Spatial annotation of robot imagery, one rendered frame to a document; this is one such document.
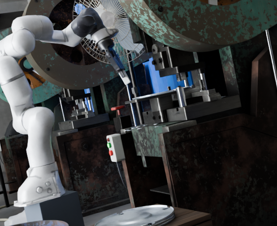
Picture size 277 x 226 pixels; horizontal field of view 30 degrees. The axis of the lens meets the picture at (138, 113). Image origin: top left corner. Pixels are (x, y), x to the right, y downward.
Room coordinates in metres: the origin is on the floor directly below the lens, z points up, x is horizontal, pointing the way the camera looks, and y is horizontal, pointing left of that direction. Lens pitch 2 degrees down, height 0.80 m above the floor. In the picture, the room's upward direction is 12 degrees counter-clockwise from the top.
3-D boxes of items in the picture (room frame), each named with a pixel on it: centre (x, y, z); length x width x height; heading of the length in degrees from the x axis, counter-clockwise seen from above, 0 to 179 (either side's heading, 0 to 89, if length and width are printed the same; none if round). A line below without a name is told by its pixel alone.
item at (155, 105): (2.45, -0.09, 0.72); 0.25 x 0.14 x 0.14; 114
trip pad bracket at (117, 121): (2.71, 0.09, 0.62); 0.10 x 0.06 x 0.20; 24
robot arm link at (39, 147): (2.19, 0.43, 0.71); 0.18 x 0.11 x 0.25; 39
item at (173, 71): (2.52, -0.25, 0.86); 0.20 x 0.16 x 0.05; 24
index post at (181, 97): (2.31, -0.20, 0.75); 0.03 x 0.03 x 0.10; 24
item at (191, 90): (2.52, -0.24, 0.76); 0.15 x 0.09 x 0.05; 24
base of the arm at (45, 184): (2.19, 0.48, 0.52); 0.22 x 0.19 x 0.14; 125
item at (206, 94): (2.36, -0.31, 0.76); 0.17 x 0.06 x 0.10; 24
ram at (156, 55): (2.50, -0.21, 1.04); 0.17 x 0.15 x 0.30; 114
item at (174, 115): (2.52, -0.25, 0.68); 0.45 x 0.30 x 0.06; 24
